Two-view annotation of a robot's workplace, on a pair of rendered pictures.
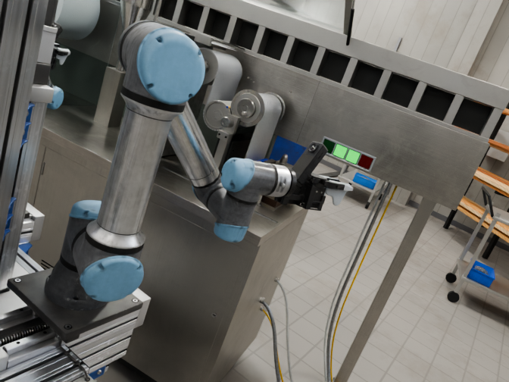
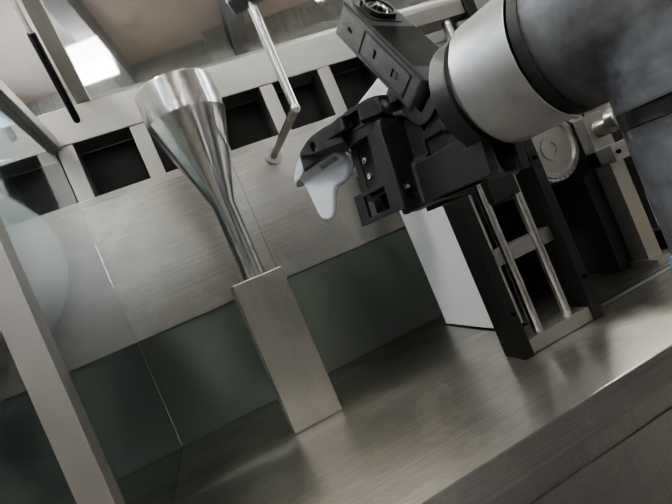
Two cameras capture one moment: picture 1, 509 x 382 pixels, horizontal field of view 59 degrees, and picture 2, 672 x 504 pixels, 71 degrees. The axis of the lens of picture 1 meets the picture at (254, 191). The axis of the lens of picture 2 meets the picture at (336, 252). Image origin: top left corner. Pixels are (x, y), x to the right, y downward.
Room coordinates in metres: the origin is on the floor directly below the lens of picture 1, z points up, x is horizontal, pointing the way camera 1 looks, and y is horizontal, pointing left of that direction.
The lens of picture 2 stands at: (1.35, 1.13, 1.17)
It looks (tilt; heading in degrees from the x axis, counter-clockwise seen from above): 1 degrees down; 327
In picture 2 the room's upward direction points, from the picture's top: 23 degrees counter-clockwise
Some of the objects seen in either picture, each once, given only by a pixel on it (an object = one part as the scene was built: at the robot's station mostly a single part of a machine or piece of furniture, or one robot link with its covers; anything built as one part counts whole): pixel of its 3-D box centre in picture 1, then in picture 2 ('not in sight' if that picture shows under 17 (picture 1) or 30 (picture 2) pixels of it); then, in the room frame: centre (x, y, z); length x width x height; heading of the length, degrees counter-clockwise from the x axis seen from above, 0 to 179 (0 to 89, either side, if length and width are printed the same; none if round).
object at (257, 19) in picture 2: (159, 4); (272, 54); (2.02, 0.65, 1.51); 0.02 x 0.02 x 0.20
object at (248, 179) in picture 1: (248, 177); not in sight; (0.98, 0.02, 1.21); 0.11 x 0.08 x 0.09; 127
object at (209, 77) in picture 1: (216, 69); not in sight; (2.02, 0.34, 1.34); 0.25 x 0.14 x 0.14; 163
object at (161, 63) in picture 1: (133, 170); not in sight; (0.82, 0.23, 1.19); 0.15 x 0.12 x 0.55; 37
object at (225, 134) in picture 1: (220, 151); (625, 187); (1.79, 0.19, 1.05); 0.06 x 0.05 x 0.31; 163
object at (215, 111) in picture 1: (229, 114); (511, 165); (1.97, 0.22, 1.18); 0.26 x 0.12 x 0.12; 163
